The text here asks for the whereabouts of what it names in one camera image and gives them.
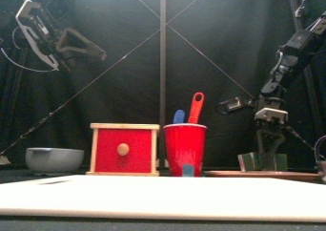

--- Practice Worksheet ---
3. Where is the wooden box red front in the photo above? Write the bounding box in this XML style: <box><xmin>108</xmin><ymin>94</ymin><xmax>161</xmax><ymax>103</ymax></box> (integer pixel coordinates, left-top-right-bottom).
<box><xmin>85</xmin><ymin>122</ymin><xmax>161</xmax><ymax>178</ymax></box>

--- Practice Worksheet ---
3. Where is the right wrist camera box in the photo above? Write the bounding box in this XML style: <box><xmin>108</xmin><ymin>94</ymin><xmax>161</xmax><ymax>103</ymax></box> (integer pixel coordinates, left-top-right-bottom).
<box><xmin>215</xmin><ymin>95</ymin><xmax>258</xmax><ymax>116</ymax></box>

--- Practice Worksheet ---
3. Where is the metal frame strut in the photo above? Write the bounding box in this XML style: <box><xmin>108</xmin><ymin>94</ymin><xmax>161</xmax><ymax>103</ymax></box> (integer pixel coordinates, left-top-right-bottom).
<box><xmin>284</xmin><ymin>0</ymin><xmax>312</xmax><ymax>32</ymax></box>

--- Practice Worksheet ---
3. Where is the metal frame post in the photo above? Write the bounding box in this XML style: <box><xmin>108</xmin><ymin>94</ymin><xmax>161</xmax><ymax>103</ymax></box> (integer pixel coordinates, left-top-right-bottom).
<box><xmin>159</xmin><ymin>0</ymin><xmax>167</xmax><ymax>169</ymax></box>

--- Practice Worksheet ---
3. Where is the blue plastic utensil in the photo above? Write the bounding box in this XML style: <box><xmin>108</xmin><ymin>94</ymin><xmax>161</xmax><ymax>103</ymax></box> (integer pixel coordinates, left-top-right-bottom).
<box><xmin>172</xmin><ymin>109</ymin><xmax>187</xmax><ymax>125</ymax></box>

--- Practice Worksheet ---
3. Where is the blue tape piece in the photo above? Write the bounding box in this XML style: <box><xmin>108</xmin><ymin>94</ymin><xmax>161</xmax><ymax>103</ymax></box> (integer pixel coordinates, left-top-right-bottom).
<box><xmin>181</xmin><ymin>163</ymin><xmax>196</xmax><ymax>178</ymax></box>

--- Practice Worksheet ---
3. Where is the thin white cable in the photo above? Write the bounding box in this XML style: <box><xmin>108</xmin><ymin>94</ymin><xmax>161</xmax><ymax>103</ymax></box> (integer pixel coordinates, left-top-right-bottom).
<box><xmin>0</xmin><ymin>26</ymin><xmax>58</xmax><ymax>74</ymax></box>

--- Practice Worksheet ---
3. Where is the small metal pot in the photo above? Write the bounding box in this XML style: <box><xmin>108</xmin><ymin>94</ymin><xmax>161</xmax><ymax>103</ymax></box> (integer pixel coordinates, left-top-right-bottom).
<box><xmin>312</xmin><ymin>135</ymin><xmax>326</xmax><ymax>182</ymax></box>

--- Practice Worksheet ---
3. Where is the grey bowl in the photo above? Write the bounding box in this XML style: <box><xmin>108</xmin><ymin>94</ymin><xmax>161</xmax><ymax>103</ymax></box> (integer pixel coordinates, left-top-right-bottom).
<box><xmin>24</xmin><ymin>147</ymin><xmax>85</xmax><ymax>176</ymax></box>

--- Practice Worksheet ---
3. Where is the red plastic cup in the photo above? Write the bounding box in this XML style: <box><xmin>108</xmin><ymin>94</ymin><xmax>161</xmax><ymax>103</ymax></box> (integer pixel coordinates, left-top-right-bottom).
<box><xmin>161</xmin><ymin>123</ymin><xmax>208</xmax><ymax>178</ymax></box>

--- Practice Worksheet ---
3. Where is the white cutting board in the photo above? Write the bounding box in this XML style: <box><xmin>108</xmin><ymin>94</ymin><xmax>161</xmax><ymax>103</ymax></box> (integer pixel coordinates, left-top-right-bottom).
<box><xmin>0</xmin><ymin>174</ymin><xmax>326</xmax><ymax>223</ymax></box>

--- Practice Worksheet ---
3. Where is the black backdrop cloth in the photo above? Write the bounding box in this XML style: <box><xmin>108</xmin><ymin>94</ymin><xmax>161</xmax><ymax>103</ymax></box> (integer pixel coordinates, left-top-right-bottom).
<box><xmin>0</xmin><ymin>0</ymin><xmax>326</xmax><ymax>179</ymax></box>

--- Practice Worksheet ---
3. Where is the red plastic utensil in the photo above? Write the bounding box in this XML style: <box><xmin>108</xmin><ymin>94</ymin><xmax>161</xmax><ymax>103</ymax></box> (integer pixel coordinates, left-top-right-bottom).
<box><xmin>187</xmin><ymin>92</ymin><xmax>205</xmax><ymax>125</ymax></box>

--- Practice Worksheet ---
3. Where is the dark green sushi piece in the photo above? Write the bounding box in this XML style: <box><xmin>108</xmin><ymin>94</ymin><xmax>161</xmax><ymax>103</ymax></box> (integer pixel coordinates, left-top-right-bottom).
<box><xmin>236</xmin><ymin>152</ymin><xmax>254</xmax><ymax>173</ymax></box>
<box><xmin>274</xmin><ymin>153</ymin><xmax>288</xmax><ymax>172</ymax></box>
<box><xmin>250</xmin><ymin>152</ymin><xmax>260</xmax><ymax>172</ymax></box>

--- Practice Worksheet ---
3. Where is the diagonal brace cord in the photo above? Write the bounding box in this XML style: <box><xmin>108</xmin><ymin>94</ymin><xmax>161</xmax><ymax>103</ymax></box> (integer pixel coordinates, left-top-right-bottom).
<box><xmin>0</xmin><ymin>0</ymin><xmax>215</xmax><ymax>155</ymax></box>
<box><xmin>123</xmin><ymin>0</ymin><xmax>316</xmax><ymax>148</ymax></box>

